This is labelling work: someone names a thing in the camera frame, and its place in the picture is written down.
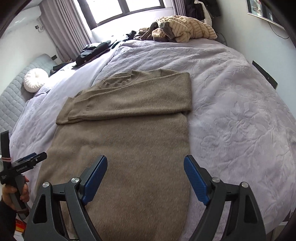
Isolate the lavender embossed bed quilt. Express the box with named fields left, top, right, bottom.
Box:
left=10, top=39, right=295, bottom=232

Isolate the cream striped clothes pile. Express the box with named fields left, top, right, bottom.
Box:
left=134, top=15, right=217, bottom=43

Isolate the right grey curtain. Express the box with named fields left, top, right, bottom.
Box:
left=171, top=0, right=186, bottom=16

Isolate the black bed footboard edge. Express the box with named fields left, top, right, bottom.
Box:
left=252, top=60, right=278, bottom=89

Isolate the black hanging jacket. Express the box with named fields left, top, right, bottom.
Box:
left=185, top=0, right=221, bottom=26

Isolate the black television cable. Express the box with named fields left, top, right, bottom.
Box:
left=268, top=22, right=290, bottom=40

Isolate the grey pleated curtain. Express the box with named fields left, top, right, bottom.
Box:
left=39, top=1, right=92, bottom=62

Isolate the brown knit sweater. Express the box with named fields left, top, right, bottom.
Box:
left=36, top=69, right=192, bottom=240

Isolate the black folded garment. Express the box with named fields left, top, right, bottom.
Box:
left=74, top=40, right=115, bottom=68

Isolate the person's left hand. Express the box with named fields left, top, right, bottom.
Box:
left=1, top=176, right=31, bottom=212

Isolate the white round pillow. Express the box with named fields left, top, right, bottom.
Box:
left=23, top=68, right=49, bottom=93

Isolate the wall mounted television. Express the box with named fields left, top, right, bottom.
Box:
left=246, top=0, right=284, bottom=29

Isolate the grey quilted headboard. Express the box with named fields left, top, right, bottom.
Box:
left=0, top=54, right=56, bottom=133

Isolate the dark framed window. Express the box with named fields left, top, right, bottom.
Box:
left=78, top=0, right=165, bottom=29

